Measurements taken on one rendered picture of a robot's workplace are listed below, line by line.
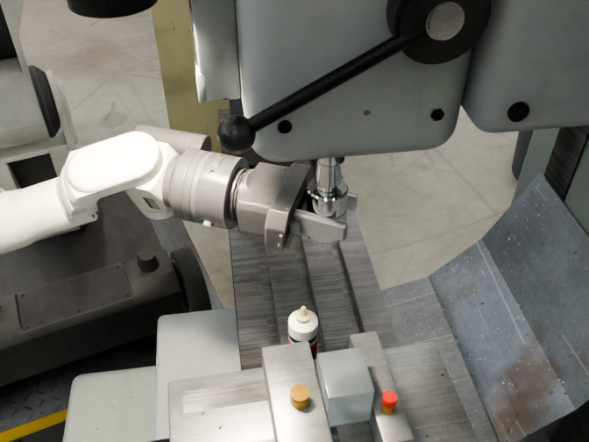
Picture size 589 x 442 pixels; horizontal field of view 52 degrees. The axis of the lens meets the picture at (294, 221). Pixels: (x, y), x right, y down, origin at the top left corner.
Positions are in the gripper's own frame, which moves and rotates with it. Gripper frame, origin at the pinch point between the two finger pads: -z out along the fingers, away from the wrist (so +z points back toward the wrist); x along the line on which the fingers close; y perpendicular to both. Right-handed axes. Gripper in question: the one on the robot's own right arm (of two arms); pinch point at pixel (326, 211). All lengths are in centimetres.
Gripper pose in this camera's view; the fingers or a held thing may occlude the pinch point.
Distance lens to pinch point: 70.0
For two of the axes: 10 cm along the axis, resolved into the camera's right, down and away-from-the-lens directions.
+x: 2.9, -6.4, 7.2
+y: 0.0, 7.5, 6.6
